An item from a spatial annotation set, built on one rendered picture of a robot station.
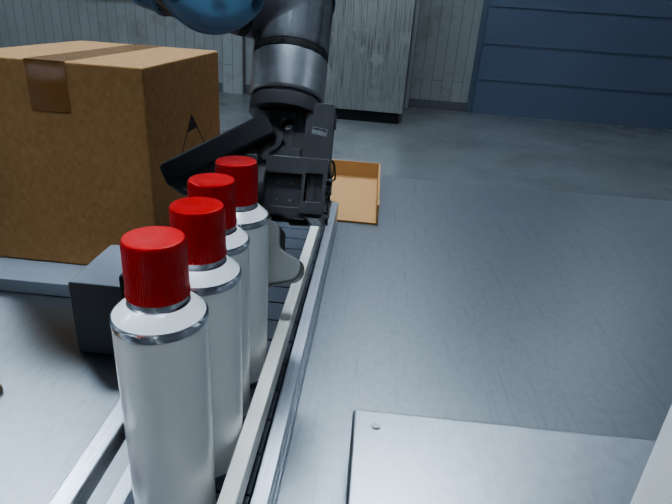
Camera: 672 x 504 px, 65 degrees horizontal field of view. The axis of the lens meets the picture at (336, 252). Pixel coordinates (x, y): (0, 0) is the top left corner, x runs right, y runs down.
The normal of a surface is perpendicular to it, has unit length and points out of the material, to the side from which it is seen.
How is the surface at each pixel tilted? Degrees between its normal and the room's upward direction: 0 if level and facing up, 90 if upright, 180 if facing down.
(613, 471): 0
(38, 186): 90
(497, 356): 0
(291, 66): 60
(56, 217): 90
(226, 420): 90
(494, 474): 0
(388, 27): 90
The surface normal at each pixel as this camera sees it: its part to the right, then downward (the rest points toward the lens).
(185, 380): 0.66, 0.35
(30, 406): 0.07, -0.91
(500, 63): -0.12, 0.41
